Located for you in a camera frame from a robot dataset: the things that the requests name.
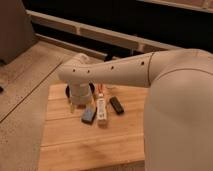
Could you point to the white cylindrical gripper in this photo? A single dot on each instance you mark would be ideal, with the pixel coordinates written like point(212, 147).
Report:
point(80, 94)

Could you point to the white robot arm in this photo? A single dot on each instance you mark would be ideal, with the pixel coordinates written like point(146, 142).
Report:
point(178, 111)

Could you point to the blue sponge block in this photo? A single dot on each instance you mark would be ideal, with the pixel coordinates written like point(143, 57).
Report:
point(88, 115)

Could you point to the white tube with red cap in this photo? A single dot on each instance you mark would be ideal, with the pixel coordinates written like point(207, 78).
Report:
point(101, 107)

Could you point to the black rectangular device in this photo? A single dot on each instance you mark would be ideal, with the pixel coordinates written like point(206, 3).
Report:
point(116, 105)

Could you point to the grey cabinet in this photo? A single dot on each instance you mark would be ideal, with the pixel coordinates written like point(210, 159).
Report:
point(16, 32)

